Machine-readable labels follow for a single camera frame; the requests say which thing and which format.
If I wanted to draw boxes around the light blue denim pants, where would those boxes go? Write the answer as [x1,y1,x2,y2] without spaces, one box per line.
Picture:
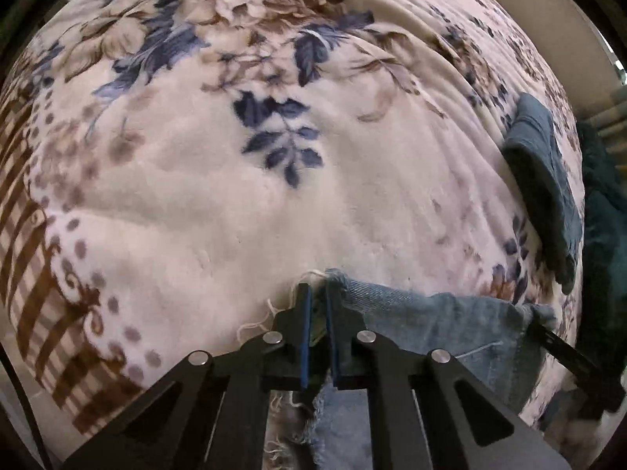
[265,268,556,470]

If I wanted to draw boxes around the dark green cloth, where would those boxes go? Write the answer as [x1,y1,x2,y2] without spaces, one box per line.
[574,120,627,387]

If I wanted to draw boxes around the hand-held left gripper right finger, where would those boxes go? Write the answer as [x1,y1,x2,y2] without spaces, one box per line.
[323,286,571,470]

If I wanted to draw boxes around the folded dark blue jeans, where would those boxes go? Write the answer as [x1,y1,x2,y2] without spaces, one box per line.
[500,92,585,295]

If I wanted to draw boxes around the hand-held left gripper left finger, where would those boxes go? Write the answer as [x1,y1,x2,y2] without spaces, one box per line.
[61,283,314,470]

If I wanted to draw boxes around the floral printed blanket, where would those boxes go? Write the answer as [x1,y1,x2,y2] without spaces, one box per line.
[0,0,589,470]

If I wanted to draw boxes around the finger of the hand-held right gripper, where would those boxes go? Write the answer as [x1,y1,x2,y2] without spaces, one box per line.
[528,320,626,422]

